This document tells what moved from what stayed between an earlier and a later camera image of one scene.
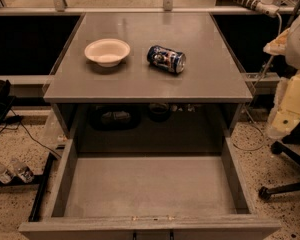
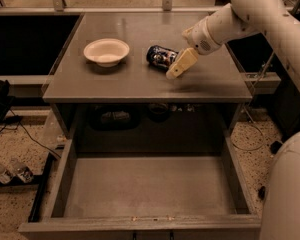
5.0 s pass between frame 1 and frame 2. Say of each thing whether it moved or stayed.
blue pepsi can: stayed
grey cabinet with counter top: stayed
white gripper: moved
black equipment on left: stayed
